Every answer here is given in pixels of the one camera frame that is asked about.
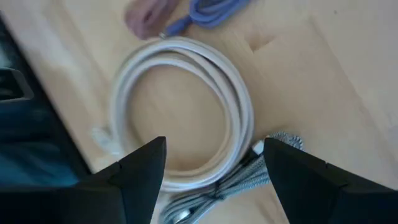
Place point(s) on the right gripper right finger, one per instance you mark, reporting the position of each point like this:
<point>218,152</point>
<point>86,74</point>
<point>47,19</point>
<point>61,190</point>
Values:
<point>326,193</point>

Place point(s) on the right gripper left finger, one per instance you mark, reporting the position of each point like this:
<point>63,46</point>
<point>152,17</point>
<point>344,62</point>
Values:
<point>93,199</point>

